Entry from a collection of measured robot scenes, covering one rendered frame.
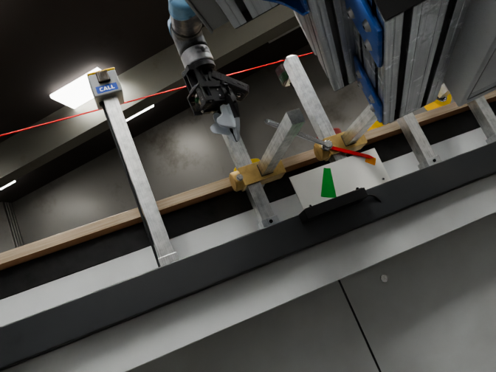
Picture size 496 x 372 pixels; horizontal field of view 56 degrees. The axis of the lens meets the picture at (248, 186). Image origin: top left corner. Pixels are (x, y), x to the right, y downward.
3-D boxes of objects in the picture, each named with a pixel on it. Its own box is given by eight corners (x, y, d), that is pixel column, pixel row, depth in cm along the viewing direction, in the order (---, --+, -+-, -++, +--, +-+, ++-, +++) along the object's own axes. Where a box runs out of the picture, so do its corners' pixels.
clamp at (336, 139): (367, 142, 125) (359, 125, 126) (325, 156, 121) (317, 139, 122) (359, 150, 130) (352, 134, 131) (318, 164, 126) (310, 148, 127)
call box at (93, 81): (123, 92, 116) (114, 66, 117) (95, 99, 114) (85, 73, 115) (125, 105, 122) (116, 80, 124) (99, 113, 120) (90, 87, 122)
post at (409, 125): (452, 185, 126) (373, 40, 137) (442, 189, 125) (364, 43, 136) (444, 189, 129) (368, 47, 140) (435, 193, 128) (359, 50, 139)
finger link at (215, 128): (215, 150, 111) (201, 116, 113) (235, 147, 114) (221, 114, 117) (221, 143, 109) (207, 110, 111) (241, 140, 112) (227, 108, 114)
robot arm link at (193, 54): (201, 63, 122) (215, 42, 116) (207, 77, 121) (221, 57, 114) (176, 63, 117) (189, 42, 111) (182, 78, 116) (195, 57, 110)
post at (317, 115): (370, 205, 119) (295, 52, 131) (359, 209, 118) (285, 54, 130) (365, 209, 123) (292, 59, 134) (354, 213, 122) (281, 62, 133)
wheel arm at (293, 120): (308, 124, 90) (299, 105, 91) (293, 129, 89) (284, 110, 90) (262, 193, 130) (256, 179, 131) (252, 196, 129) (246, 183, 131)
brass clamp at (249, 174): (287, 170, 117) (279, 153, 118) (238, 187, 113) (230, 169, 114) (281, 178, 123) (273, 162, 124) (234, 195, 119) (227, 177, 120)
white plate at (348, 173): (391, 180, 122) (374, 147, 124) (305, 212, 114) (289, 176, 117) (390, 181, 122) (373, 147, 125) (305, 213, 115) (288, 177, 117)
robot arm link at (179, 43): (163, 10, 114) (167, 32, 122) (178, 47, 112) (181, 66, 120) (193, 1, 116) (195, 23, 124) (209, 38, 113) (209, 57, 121)
